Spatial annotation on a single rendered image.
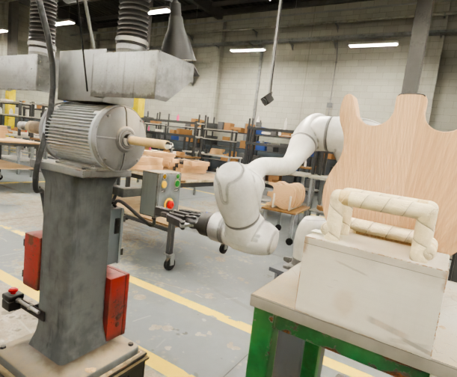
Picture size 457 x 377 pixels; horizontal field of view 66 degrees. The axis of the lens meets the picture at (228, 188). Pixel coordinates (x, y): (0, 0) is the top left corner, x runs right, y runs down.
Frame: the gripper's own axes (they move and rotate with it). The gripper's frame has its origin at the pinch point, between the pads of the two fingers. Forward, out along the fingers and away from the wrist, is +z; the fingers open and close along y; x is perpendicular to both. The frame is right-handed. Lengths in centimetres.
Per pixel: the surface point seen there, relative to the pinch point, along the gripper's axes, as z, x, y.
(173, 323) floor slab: 64, -116, 77
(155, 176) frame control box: 27.5, 3.7, 25.1
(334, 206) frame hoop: -60, 17, -13
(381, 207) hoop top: -69, 19, -12
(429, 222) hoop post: -77, 18, -13
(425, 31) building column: -3, 166, 726
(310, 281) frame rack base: -57, 1, -16
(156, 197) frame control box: 26.3, -5.0, 24.0
